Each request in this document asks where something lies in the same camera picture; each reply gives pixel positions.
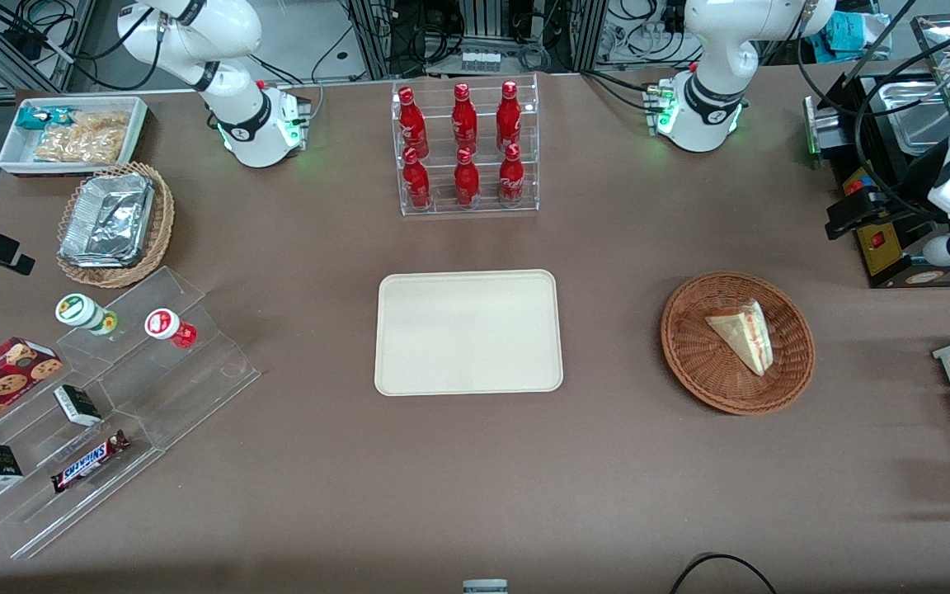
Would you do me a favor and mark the black cable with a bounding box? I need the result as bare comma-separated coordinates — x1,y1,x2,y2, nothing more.
670,552,778,594

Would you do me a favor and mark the clear acrylic bottle rack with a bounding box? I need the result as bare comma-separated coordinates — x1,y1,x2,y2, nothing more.
390,73,541,218

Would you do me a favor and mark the red lidded cup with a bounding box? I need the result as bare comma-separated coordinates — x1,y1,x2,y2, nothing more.
143,307,199,350

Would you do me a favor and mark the cream plastic tray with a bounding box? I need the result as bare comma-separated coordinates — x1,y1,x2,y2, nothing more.
374,269,565,398

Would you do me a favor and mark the black and yellow machine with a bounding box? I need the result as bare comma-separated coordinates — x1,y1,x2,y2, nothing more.
823,70,950,290

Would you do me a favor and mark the clear bag of crackers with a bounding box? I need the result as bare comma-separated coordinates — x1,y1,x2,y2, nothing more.
33,111,131,165

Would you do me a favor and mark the red cola bottle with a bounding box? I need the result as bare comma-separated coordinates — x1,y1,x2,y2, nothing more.
451,82,479,154
454,147,482,208
397,86,430,158
402,147,432,210
496,80,524,153
497,143,526,205

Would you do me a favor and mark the oval wicker basket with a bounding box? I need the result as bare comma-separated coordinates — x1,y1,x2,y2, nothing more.
55,161,176,290

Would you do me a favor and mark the green lidded cup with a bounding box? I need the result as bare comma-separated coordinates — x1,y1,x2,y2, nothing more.
54,293,120,337

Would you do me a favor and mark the stack of foil trays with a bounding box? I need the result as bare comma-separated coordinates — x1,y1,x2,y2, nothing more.
58,171,157,270

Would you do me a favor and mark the triangle sandwich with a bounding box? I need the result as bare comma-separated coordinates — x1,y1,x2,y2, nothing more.
704,299,775,378

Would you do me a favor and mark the teal snack packet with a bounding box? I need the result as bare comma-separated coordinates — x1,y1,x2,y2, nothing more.
14,105,73,134

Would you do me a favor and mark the clear acrylic stepped display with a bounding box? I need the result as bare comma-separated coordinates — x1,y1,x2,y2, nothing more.
0,265,262,562

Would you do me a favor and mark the snickers chocolate bar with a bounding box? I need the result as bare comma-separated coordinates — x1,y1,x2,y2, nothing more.
50,429,131,495

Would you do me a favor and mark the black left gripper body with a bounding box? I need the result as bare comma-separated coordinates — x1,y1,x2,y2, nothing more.
825,187,939,243

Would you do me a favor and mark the stainless steel pan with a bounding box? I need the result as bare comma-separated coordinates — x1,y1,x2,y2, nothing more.
858,69,950,158

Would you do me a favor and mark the round brown wicker basket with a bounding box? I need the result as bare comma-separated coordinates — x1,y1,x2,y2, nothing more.
660,271,816,417

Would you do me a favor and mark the white rectangular snack bin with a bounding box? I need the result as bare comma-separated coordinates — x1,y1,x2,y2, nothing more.
0,96,150,177

